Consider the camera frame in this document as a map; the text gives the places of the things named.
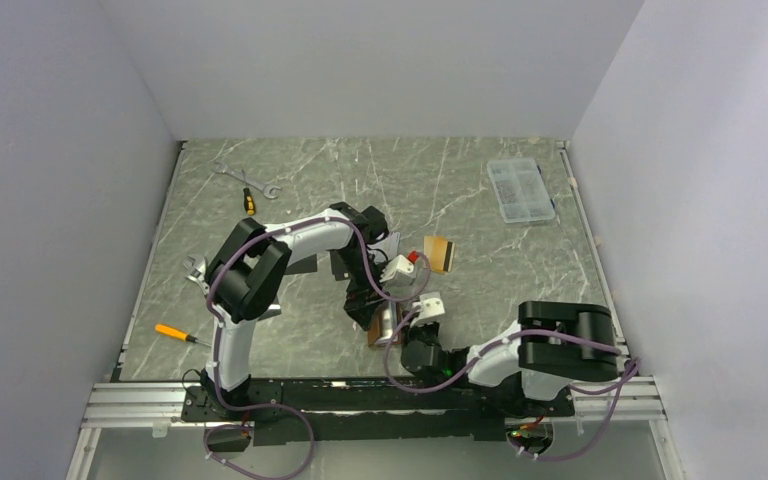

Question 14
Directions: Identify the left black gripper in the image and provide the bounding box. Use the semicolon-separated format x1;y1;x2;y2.
337;248;396;331

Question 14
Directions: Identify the brown leather card holder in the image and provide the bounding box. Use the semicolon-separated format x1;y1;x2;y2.
367;302;403;348

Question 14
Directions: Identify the orange credit card stack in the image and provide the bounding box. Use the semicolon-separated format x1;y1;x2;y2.
423;236;455;274

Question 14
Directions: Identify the black card with chip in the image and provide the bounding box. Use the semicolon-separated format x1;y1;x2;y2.
329;251;349;281

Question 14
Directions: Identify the silver striped credit card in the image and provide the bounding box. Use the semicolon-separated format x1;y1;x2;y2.
372;232;401;261

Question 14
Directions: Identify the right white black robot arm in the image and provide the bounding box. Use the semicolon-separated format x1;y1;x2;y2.
394;301;621;415

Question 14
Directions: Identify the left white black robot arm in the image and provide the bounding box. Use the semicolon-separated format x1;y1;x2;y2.
201;202;389;420

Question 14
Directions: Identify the black silver credit card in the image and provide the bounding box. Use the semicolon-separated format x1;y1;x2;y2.
259;303;282;321

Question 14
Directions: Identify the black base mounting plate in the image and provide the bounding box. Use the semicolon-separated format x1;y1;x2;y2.
181;377;575;446

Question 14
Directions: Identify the silver open-end wrench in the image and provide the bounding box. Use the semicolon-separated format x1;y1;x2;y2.
213;161;282;199

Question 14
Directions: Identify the yellow black screwdriver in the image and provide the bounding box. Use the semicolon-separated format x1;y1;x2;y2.
243;187;257;216

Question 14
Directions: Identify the clear plastic organizer box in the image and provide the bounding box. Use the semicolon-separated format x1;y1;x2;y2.
486;157;556;224

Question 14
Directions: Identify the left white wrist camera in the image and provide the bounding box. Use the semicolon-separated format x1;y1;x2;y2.
380;254;417;288

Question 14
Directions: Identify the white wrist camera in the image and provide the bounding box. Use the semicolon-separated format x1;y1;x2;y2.
411;292;446;326
380;254;417;288

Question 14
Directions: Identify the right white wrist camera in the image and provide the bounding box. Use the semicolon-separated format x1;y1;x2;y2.
411;292;446;326

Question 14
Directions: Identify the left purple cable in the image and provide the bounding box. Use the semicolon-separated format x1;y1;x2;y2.
205;215;433;412

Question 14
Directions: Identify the red handled adjustable wrench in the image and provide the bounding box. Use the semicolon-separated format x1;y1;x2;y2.
182;254;209;296

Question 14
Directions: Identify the orange handled screwdriver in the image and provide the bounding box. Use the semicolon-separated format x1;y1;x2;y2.
154;324;212;347

